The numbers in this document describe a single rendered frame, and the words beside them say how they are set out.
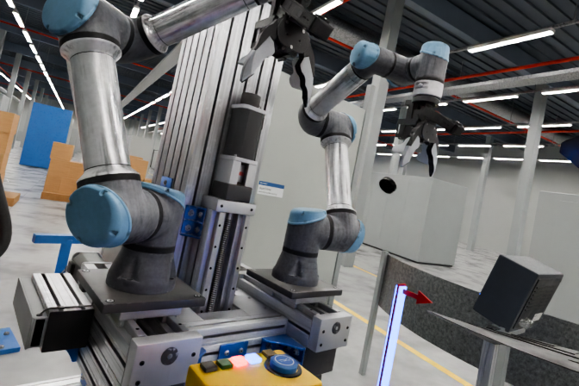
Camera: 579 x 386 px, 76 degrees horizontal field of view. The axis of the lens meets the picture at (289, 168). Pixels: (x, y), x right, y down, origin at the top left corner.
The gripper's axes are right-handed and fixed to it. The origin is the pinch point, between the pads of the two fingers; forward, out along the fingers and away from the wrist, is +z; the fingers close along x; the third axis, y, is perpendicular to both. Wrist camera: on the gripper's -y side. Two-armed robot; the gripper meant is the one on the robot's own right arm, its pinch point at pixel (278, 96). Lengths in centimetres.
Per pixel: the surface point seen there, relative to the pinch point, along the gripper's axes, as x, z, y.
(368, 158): -535, -66, 405
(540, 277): -85, 26, -21
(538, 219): -653, -11, 140
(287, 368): 0.8, 40.0, -16.2
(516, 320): -84, 40, -18
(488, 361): -77, 52, -15
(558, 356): -22, 30, -41
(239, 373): 7.0, 40.8, -13.8
